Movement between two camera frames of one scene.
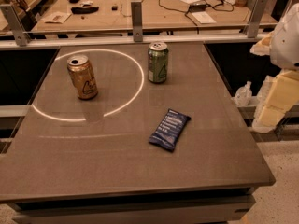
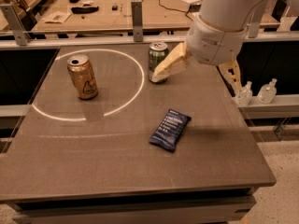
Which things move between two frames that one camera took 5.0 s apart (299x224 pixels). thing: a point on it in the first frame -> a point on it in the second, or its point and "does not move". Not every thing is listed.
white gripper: (286, 44) -> (214, 43)
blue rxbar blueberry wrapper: (168, 130) does not move
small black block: (114, 7) does not move
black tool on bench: (84, 10) does not move
